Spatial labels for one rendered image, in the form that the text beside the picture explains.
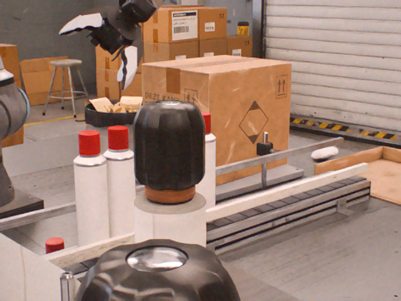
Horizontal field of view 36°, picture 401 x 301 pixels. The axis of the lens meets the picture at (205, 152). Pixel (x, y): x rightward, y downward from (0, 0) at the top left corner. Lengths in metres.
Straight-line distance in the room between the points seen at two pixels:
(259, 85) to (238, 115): 0.10
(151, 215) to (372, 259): 0.57
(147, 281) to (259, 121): 1.25
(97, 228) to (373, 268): 0.48
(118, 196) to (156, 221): 0.32
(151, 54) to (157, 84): 3.28
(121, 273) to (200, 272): 0.04
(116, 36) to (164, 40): 3.48
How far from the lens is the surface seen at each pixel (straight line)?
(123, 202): 1.00
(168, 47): 4.64
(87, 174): 0.95
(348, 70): 5.46
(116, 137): 0.98
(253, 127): 1.50
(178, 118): 0.65
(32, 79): 7.27
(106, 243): 0.98
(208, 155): 1.09
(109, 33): 1.19
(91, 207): 0.97
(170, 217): 0.68
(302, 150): 1.36
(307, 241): 1.20
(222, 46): 5.14
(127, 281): 0.28
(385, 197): 1.48
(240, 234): 1.15
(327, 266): 1.11
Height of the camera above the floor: 1.30
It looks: 15 degrees down
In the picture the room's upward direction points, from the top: straight up
